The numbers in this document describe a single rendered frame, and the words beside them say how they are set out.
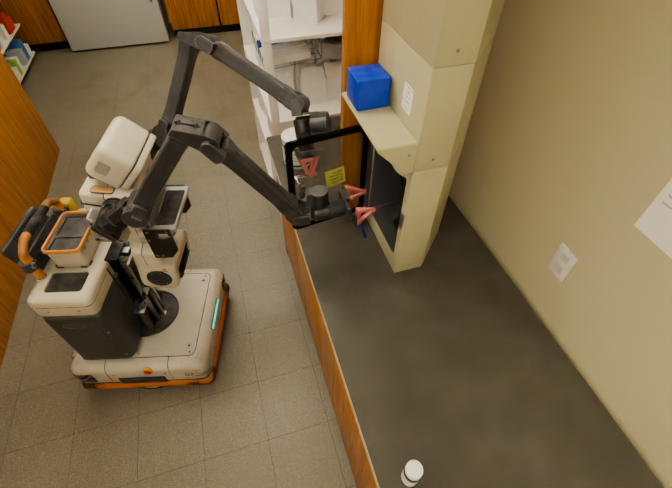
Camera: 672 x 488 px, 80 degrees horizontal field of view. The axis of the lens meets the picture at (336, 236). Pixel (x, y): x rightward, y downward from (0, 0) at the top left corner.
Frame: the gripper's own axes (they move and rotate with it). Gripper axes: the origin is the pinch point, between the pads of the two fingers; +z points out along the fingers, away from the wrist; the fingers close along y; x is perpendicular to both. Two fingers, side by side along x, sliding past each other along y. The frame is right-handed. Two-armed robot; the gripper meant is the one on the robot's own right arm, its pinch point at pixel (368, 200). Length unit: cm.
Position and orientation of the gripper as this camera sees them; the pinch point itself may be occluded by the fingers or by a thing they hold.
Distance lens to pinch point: 138.1
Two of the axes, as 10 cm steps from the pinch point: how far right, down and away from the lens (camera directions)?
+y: -2.9, -7.1, 6.5
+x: 0.3, 6.7, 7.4
